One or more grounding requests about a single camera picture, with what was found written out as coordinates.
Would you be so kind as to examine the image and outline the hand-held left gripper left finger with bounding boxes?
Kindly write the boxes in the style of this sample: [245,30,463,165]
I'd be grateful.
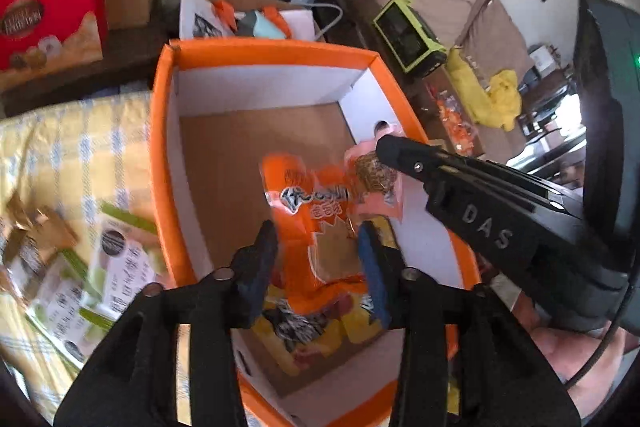
[52,220,279,427]

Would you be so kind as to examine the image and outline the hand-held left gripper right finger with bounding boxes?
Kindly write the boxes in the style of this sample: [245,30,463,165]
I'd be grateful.
[356,221,582,427]

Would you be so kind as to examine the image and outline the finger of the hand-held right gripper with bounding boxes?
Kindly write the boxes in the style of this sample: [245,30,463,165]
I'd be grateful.
[375,134,583,219]
[400,134,583,215]

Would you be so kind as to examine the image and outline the small red snack packet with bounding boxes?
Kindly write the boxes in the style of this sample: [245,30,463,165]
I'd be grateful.
[344,142,407,228]

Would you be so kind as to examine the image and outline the orange snack packet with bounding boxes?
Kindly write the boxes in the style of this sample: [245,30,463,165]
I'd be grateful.
[260,152,396,308]

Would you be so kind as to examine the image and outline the yellow red snack packet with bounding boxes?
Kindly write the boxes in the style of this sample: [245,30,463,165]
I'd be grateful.
[250,287,351,375]

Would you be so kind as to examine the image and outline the orange cardboard box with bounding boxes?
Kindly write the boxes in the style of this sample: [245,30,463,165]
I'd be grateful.
[149,39,483,427]

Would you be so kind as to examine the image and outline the person's right hand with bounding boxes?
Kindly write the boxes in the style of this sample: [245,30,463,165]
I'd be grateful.
[520,307,628,400]

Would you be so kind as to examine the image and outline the pile of orange candies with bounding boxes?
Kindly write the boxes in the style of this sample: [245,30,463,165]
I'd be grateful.
[430,87,481,152]

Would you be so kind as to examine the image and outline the wooden coffee table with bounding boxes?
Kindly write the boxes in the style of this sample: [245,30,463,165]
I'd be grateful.
[415,72,501,158]

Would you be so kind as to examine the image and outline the yellow plastic bag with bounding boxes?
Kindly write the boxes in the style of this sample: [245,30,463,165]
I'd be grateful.
[446,47,496,125]
[487,69,521,131]

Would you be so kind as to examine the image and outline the green black device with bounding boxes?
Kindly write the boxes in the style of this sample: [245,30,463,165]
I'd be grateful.
[372,0,448,72]

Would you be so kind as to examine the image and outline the teal handheld device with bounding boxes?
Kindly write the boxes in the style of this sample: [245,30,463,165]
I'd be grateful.
[235,9,292,40]

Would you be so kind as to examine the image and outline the red gift box oval label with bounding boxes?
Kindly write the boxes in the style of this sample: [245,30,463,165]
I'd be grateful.
[0,0,108,72]

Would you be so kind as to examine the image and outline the white cable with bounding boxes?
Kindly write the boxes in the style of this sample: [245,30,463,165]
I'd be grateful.
[312,2,346,42]

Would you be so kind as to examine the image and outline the black cable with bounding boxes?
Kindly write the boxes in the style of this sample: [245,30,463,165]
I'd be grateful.
[567,277,640,388]

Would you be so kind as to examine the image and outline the white bag orange handles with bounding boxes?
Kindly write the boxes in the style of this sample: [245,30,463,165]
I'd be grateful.
[179,0,343,42]

